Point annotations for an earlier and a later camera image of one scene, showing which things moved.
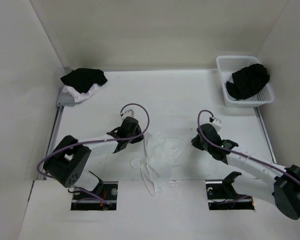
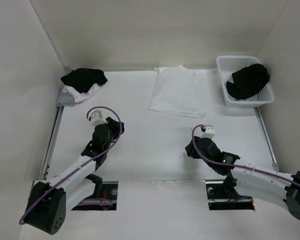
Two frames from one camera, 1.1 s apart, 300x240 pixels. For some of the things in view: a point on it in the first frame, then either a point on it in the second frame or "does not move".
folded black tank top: (81, 79) does not move
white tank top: (161, 153) to (179, 90)
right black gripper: (195, 142) to (190, 151)
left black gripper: (137, 140) to (114, 126)
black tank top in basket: (247, 81) does not move
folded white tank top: (78, 96) does not move
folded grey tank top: (65, 99) does not move
